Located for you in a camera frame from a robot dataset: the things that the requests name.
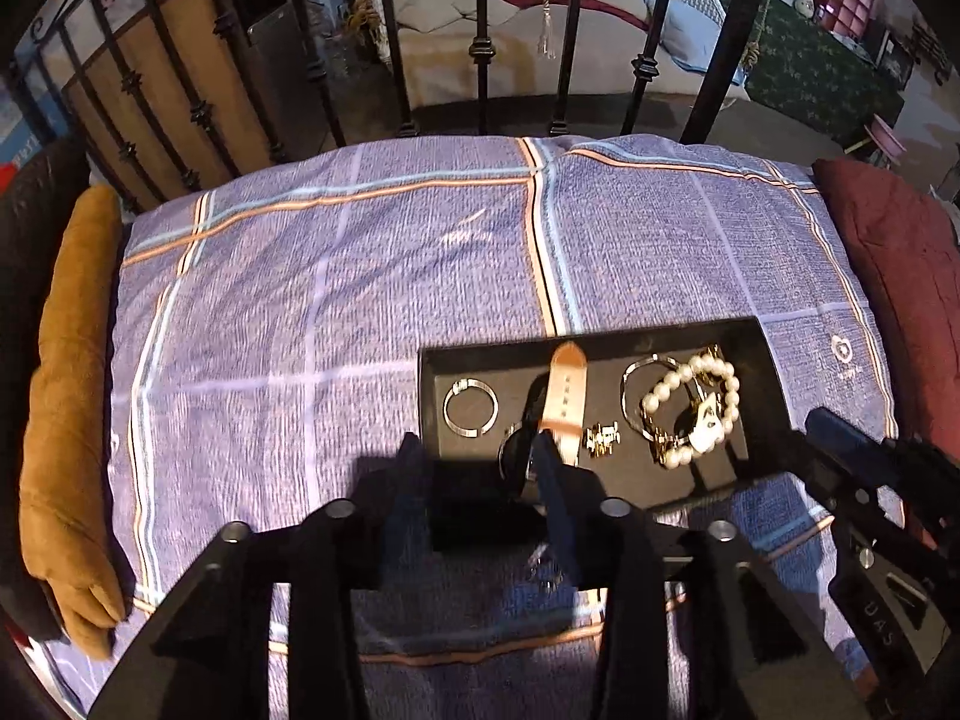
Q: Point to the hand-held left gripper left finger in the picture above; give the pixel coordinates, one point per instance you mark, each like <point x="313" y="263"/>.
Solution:
<point x="409" y="487"/>

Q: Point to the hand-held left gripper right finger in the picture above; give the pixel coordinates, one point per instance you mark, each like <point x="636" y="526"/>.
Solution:
<point x="555" y="495"/>

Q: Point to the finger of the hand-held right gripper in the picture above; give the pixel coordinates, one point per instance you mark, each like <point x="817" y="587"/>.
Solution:
<point x="930" y="480"/>
<point x="844" y="439"/>

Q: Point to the gold earrings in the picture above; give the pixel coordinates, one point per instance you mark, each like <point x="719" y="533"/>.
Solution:
<point x="600" y="439"/>

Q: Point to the thin silver bangle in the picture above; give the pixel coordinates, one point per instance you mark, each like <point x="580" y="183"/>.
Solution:
<point x="625" y="390"/>

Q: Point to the black rectangular box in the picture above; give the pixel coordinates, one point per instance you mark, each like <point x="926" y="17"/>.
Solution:
<point x="514" y="371"/>

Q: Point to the white square charm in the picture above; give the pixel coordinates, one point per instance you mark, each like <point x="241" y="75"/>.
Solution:
<point x="709" y="431"/>

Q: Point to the dark red pillow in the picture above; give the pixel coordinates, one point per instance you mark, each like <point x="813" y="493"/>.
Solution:
<point x="900" y="262"/>

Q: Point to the purple plaid blanket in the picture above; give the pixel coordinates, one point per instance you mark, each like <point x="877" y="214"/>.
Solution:
<point x="337" y="277"/>

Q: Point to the pink chair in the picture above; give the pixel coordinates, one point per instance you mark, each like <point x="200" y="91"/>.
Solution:
<point x="885" y="136"/>

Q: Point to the brown suede jacket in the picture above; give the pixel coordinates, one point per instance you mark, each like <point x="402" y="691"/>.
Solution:
<point x="67" y="390"/>

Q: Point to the green patterned carpet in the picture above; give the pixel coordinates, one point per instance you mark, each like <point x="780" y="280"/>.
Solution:
<point x="817" y="75"/>

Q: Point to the light blue pillow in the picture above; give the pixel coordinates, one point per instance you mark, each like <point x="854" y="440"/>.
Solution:
<point x="697" y="37"/>

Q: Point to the white vase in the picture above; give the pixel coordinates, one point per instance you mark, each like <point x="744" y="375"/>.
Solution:
<point x="805" y="1"/>

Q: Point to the black puffer jacket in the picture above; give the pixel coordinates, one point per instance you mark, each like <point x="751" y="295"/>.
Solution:
<point x="30" y="255"/>

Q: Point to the wooden board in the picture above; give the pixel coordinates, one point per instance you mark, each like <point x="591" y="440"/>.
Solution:
<point x="169" y="52"/>

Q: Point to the black iron bed frame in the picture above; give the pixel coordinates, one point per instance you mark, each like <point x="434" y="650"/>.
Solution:
<point x="480" y="52"/>

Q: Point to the blue wall poster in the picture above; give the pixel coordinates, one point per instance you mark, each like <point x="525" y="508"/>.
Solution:
<point x="9" y="120"/>

